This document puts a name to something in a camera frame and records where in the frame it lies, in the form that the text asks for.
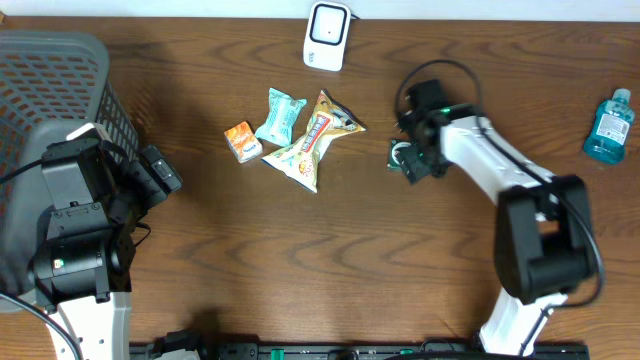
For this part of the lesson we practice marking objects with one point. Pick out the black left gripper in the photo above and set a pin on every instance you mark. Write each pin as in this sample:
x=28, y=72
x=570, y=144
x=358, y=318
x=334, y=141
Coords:
x=153, y=194

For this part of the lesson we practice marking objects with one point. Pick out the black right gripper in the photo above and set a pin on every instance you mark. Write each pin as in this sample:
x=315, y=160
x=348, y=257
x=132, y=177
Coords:
x=414, y=169

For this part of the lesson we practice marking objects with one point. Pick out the small green round-logo box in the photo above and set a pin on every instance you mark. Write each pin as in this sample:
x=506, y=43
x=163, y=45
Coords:
x=393, y=162

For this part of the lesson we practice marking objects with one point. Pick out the small orange packet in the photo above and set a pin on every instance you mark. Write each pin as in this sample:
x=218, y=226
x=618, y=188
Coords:
x=243, y=142

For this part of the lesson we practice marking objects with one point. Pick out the yellow snack bag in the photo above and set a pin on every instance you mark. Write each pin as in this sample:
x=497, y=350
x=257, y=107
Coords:
x=300, y=161

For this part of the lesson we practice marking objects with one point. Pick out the teal snack pack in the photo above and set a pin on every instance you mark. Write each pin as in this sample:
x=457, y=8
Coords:
x=283, y=114

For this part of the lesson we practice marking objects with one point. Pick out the blue mouthwash bottle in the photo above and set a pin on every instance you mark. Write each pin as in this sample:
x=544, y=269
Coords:
x=613, y=120

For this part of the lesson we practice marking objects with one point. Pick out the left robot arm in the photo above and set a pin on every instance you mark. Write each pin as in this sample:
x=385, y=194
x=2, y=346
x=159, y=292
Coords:
x=81, y=272

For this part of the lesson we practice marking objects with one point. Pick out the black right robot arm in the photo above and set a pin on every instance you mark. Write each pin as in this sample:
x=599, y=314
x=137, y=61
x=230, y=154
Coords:
x=544, y=246

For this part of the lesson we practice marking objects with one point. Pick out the white barcode scanner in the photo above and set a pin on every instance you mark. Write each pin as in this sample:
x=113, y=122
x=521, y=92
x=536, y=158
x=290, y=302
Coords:
x=326, y=36

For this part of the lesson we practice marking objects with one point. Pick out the grey plastic mesh basket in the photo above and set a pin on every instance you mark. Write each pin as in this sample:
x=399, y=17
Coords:
x=52, y=83

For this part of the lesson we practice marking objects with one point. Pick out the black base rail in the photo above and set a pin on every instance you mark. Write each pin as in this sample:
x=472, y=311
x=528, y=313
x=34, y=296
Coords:
x=253, y=351

